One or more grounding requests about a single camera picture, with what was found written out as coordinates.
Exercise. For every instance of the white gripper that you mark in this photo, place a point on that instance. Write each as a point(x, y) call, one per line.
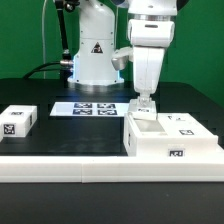
point(149, 40)

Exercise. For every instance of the white cabinet door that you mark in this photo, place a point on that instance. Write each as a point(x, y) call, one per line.
point(182, 124)
point(142, 110)

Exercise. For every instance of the white cabinet body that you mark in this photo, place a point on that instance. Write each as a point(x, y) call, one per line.
point(147, 139)

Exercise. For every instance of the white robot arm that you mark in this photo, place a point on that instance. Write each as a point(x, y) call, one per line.
point(92, 63)

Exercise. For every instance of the white cabinet top block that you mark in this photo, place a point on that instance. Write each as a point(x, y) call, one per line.
point(17, 120)

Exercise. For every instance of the white marker base plate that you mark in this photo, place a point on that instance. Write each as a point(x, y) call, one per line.
point(85, 109)

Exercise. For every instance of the white L-shaped obstacle frame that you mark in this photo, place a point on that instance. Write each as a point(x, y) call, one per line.
point(70, 151)

